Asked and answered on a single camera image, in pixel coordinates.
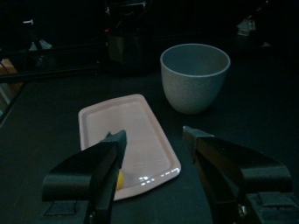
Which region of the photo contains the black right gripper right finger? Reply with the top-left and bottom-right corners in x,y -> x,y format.
182,125 -> 295,224

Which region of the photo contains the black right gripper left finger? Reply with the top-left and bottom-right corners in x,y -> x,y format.
42,129 -> 129,224

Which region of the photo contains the yellow can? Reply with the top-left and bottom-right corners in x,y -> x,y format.
117,170 -> 127,191

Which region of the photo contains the pink rectangular plate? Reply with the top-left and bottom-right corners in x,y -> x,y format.
78,94 -> 183,201

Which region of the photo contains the grey speckled cup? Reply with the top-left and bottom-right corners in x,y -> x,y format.
159,43 -> 231,115

